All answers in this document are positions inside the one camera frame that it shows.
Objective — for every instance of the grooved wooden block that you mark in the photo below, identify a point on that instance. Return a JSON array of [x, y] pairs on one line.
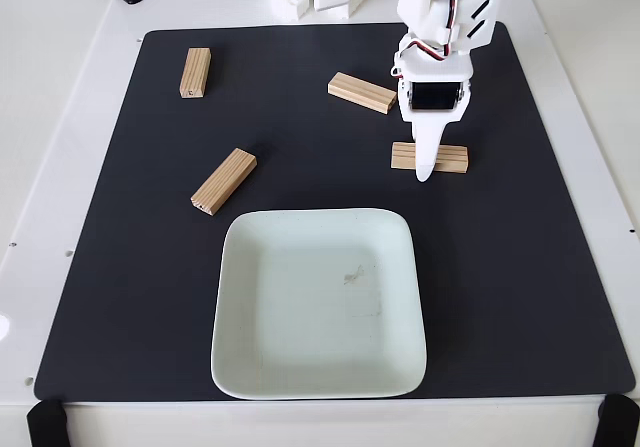
[[360, 91], [195, 73], [223, 181], [452, 159]]

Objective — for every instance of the pale green square plate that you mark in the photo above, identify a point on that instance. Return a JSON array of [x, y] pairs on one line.
[[320, 317]]

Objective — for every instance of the black table mat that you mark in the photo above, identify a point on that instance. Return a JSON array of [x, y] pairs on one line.
[[500, 267]]

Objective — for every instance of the black corner bracket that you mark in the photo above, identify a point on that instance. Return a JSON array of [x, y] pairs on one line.
[[620, 419], [46, 422]]

